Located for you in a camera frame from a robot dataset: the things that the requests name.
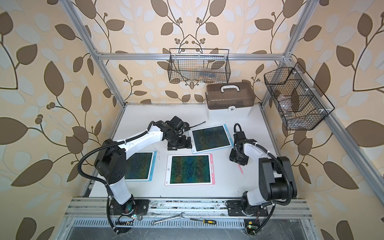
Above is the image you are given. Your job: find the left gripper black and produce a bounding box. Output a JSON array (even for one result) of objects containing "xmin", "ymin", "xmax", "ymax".
[{"xmin": 166, "ymin": 131, "xmax": 194, "ymax": 150}]

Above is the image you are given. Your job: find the blue writing tablet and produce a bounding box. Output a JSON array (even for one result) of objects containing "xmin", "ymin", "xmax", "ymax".
[
  {"xmin": 125, "ymin": 151, "xmax": 157, "ymax": 182},
  {"xmin": 189, "ymin": 124, "xmax": 234, "ymax": 154}
]

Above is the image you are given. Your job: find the pink writing tablet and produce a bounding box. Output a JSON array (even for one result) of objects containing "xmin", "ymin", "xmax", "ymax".
[{"xmin": 165, "ymin": 154, "xmax": 216, "ymax": 187}]

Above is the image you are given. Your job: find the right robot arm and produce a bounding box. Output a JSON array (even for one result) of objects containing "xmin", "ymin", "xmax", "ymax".
[{"xmin": 229, "ymin": 123, "xmax": 297, "ymax": 215}]

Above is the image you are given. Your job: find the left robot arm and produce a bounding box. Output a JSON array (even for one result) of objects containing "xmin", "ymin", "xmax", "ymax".
[{"xmin": 77, "ymin": 116, "xmax": 192, "ymax": 207}]

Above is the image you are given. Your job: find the brown lid storage box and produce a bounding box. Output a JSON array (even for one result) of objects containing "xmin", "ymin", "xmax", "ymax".
[{"xmin": 206, "ymin": 82, "xmax": 256, "ymax": 120}]

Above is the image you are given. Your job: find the yellow black screwdriver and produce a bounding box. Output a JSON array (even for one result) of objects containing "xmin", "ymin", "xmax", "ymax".
[{"xmin": 190, "ymin": 218, "xmax": 217, "ymax": 225}]

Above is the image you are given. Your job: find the silver wrench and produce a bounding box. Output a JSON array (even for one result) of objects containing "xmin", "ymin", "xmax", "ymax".
[{"xmin": 151, "ymin": 212, "xmax": 185, "ymax": 226}]

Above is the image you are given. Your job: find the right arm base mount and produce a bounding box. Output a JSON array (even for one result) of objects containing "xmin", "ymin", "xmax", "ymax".
[{"xmin": 225, "ymin": 200, "xmax": 269, "ymax": 218}]

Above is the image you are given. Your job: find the black wire basket back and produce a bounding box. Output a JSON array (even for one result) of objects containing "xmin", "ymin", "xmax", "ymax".
[{"xmin": 167, "ymin": 48, "xmax": 231, "ymax": 84}]

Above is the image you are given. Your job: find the black wire basket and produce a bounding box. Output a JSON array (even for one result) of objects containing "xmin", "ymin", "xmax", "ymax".
[
  {"xmin": 167, "ymin": 48, "xmax": 231, "ymax": 84},
  {"xmin": 264, "ymin": 63, "xmax": 335, "ymax": 131}
]

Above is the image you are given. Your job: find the black wire basket right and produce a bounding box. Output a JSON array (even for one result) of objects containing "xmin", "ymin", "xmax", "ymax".
[{"xmin": 264, "ymin": 63, "xmax": 335, "ymax": 131}]

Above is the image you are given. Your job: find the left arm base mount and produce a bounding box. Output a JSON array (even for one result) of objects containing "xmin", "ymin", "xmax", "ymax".
[{"xmin": 107, "ymin": 199, "xmax": 150, "ymax": 216}]

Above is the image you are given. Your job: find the aluminium frame rail front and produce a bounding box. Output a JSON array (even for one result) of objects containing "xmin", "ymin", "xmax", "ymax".
[{"xmin": 64, "ymin": 197, "xmax": 313, "ymax": 220}]

